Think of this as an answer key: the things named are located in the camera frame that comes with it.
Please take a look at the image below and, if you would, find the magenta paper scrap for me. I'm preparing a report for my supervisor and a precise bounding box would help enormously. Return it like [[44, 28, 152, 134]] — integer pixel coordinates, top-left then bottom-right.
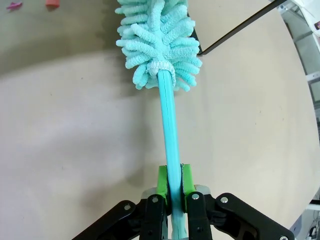
[[5, 1, 24, 11]]

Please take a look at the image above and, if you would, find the teal microfiber duster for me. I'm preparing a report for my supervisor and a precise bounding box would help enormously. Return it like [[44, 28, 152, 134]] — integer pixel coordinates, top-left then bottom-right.
[[114, 0, 203, 240]]

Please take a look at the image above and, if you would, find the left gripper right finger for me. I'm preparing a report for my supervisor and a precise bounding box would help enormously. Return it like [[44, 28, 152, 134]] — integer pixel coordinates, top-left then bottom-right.
[[181, 163, 296, 240]]

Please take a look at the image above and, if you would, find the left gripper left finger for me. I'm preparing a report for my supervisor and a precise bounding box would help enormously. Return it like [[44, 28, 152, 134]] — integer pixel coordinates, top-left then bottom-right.
[[72, 164, 172, 240]]

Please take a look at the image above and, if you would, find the black-framed wooden two-tier shelf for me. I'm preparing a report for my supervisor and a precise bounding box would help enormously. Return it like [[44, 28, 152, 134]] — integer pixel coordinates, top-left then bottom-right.
[[192, 0, 289, 57]]

